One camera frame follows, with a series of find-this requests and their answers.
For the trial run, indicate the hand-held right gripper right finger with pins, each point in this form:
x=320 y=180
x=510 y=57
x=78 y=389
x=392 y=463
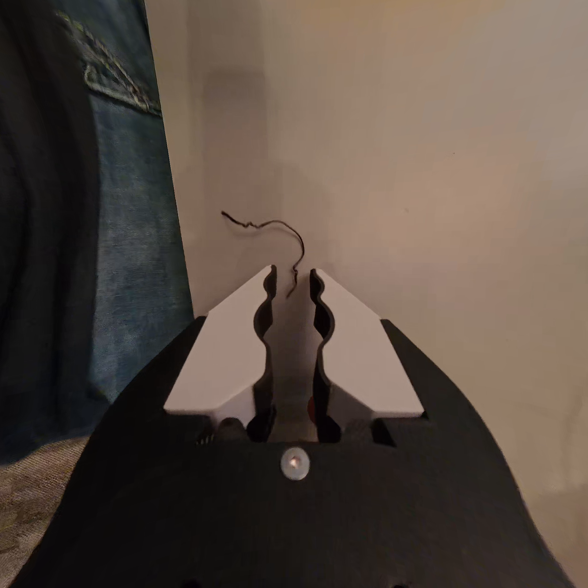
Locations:
x=372 y=367

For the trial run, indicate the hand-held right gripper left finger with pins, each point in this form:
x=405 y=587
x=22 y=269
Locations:
x=216 y=367

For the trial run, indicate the thin black thread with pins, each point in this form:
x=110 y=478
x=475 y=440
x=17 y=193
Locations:
x=301 y=241

